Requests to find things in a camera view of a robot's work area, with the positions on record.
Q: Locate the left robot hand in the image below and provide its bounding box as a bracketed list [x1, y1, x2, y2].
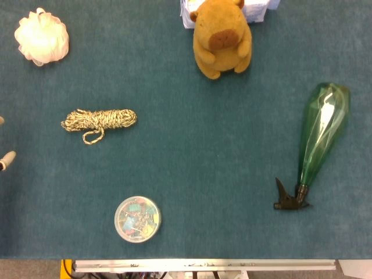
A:
[0, 116, 17, 172]

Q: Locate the green spray bottle black trigger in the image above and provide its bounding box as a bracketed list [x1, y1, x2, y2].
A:
[273, 82, 351, 212]

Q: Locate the white mesh bath sponge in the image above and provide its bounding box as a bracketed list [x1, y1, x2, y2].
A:
[14, 7, 70, 67]

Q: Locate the round clear box of clips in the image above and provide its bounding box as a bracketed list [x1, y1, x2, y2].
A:
[113, 195, 162, 244]

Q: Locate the brown capybara plush toy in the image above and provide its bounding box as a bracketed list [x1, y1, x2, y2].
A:
[189, 0, 253, 80]

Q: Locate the white blue tissue package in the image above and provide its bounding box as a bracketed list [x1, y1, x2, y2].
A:
[180, 0, 282, 29]

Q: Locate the speckled coiled rope bundle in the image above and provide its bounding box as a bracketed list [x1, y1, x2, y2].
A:
[60, 108, 138, 145]

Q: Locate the yellow frame part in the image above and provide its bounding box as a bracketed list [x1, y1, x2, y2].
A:
[60, 259, 75, 279]

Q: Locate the black cable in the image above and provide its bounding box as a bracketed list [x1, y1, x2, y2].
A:
[62, 259, 77, 279]

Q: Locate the aluminium frame rail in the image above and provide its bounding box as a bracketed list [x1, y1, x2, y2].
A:
[71, 259, 341, 273]

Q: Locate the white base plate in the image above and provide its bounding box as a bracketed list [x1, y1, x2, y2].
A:
[338, 259, 372, 279]

